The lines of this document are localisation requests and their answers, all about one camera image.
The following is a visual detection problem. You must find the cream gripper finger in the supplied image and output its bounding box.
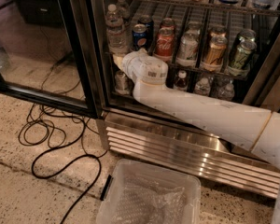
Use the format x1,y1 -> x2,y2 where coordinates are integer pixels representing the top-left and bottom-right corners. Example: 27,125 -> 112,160
112,53 -> 124,70

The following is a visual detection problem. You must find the blue pepsi can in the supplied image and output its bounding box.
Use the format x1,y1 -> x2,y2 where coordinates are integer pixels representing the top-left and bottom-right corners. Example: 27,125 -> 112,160
138,14 -> 154,46
132,23 -> 147,50

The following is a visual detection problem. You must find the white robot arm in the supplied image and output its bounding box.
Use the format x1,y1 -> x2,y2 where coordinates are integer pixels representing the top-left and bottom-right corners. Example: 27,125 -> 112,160
115,49 -> 280,224

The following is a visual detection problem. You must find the bottom shelf silver can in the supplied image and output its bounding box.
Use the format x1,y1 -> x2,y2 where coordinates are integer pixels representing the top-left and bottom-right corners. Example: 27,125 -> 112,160
115,70 -> 131,95

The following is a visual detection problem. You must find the shelf water bottle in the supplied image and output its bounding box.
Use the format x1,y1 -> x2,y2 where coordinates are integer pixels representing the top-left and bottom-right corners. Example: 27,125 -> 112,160
117,0 -> 131,26
105,4 -> 128,53

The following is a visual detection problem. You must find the rear middle shelf water bottle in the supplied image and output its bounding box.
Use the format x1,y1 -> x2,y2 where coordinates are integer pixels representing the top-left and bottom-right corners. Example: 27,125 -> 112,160
117,0 -> 131,26

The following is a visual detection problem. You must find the front red coca-cola can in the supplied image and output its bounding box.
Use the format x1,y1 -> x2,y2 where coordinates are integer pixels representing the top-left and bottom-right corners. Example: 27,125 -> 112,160
155,28 -> 175,57

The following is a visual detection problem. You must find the red coca-cola can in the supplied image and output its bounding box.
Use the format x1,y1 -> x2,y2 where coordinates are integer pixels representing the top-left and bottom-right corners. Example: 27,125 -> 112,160
155,28 -> 175,57
160,18 -> 175,31

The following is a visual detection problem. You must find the rear red coca-cola can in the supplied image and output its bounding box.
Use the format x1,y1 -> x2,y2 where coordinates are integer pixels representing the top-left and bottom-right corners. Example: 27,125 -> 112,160
160,18 -> 175,31

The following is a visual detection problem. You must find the front silver soda can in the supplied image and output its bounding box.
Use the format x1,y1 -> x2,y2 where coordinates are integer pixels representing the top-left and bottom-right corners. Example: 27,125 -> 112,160
176,33 -> 198,66

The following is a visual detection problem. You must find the silver soda can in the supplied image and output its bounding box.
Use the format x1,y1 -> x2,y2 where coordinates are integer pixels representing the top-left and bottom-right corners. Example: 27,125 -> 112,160
176,33 -> 198,66
185,21 -> 202,36

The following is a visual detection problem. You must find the open glass fridge door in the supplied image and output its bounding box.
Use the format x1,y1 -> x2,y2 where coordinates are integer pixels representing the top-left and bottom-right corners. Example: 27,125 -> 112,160
0,0 -> 98,119

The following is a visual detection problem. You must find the rear silver soda can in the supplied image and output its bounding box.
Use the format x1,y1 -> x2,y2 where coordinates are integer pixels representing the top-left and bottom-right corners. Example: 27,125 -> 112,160
185,21 -> 202,36

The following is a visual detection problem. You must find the front gold soda can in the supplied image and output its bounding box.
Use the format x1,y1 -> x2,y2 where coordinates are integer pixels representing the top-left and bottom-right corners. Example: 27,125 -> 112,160
203,36 -> 228,65

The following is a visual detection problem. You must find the gold soda can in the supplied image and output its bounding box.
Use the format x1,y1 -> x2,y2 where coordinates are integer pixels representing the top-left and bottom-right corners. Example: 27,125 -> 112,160
208,26 -> 227,38
203,36 -> 228,65

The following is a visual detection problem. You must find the rear gold soda can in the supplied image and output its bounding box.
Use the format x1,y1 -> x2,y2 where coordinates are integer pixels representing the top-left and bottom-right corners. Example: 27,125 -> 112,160
208,26 -> 227,38

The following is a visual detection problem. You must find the stainless steel fridge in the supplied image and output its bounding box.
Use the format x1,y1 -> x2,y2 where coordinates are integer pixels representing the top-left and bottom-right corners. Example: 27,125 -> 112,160
64,0 -> 280,201

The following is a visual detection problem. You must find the front green soda can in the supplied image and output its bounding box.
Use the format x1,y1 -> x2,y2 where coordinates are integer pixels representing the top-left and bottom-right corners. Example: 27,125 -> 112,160
229,40 -> 257,70

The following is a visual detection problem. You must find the green soda can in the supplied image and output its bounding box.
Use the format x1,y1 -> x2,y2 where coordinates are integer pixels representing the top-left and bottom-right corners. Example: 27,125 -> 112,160
229,40 -> 257,70
234,29 -> 256,46

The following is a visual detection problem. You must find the rear green soda can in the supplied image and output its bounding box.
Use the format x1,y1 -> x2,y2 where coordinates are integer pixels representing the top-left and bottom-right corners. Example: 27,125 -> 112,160
234,29 -> 256,46

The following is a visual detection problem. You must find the closed right fridge door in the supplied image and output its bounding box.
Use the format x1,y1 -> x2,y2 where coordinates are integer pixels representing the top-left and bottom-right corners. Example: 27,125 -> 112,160
230,3 -> 280,173

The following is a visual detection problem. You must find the right brown tea bottle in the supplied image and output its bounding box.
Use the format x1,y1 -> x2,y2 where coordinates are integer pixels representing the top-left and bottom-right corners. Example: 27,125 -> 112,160
174,70 -> 188,91

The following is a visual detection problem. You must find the bottom left water bottle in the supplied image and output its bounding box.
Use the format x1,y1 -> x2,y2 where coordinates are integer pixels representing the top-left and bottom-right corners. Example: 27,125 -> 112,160
194,77 -> 210,96

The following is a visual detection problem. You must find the bottom right water bottle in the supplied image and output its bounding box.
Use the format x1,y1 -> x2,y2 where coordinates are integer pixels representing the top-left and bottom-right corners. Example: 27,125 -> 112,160
217,83 -> 234,101

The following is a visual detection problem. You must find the clear plastic bin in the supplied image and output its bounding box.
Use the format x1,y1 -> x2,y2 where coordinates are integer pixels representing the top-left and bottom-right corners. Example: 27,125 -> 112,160
96,159 -> 201,224

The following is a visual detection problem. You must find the bubble wrap sheet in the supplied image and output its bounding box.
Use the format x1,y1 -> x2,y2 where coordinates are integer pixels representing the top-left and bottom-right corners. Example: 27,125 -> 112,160
111,177 -> 186,224

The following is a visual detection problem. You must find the black floor cable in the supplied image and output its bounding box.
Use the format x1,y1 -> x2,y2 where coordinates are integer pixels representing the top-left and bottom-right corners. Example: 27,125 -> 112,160
0,51 -> 109,224

